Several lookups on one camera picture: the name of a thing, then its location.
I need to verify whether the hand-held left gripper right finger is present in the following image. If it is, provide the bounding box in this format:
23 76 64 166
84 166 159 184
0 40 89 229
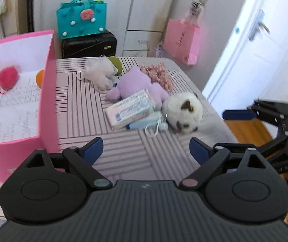
179 137 277 191

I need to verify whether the black suitcase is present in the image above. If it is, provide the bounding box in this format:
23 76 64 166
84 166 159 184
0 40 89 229
61 30 117 59

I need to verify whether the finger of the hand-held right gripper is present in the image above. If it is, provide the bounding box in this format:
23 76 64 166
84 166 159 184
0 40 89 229
222 99 288 137
213 130 288 164

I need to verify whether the tissue packet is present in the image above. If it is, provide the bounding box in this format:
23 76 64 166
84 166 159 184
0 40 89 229
105 89 156 131

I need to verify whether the white wardrobe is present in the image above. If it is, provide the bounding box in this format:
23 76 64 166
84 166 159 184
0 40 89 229
33 0 180 58

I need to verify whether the white door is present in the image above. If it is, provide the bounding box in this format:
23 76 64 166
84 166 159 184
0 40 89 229
201 0 288 107

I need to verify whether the handwritten paper sheet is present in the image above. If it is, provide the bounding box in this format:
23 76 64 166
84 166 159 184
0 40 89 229
0 71 43 146

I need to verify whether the metal door handle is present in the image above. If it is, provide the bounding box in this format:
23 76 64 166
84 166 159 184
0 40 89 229
249 9 271 40

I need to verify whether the orange ball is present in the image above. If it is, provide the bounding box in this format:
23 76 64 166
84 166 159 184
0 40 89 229
35 70 46 88

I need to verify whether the red plush ball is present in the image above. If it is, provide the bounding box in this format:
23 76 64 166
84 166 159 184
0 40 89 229
0 66 20 97

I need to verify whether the floral fabric pouch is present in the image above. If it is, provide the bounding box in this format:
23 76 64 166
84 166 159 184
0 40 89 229
139 64 174 91

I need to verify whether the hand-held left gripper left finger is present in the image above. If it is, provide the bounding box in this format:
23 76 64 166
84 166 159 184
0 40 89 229
14 137 114 191

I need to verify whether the white cat plush toy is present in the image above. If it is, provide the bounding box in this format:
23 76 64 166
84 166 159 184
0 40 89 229
161 92 204 134

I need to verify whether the white fluffy soft toy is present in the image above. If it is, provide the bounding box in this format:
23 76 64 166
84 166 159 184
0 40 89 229
77 57 118 90

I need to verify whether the purple plush toy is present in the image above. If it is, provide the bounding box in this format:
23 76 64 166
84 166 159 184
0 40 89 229
105 66 169 110

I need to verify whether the crumpled plastic bag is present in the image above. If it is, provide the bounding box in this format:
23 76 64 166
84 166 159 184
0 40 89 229
155 43 171 59

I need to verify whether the pink paper bag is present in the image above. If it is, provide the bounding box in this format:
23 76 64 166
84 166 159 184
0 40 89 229
162 1 205 66

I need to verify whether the green ball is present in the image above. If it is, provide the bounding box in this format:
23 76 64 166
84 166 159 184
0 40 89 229
108 56 123 76

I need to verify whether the teal felt handbag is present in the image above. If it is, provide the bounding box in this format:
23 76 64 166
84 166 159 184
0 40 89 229
56 0 107 40

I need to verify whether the pink cardboard box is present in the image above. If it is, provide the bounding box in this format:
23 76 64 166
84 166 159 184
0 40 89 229
0 30 60 183

